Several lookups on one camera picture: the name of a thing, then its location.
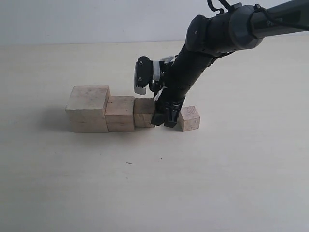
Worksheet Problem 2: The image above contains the smallest wooden cube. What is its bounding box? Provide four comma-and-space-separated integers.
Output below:
179, 106, 200, 131

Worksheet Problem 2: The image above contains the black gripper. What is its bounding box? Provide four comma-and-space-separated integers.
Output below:
152, 97, 185, 128

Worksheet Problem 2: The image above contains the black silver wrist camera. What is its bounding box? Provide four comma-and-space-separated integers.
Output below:
134, 55, 177, 95

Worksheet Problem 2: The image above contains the third largest wooden cube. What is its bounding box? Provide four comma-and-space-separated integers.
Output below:
134, 98, 155, 128

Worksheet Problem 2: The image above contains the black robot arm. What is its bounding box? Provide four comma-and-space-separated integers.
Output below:
151, 0, 309, 128

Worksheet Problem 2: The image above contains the second largest wooden cube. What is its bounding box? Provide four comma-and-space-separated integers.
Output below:
105, 96, 135, 132

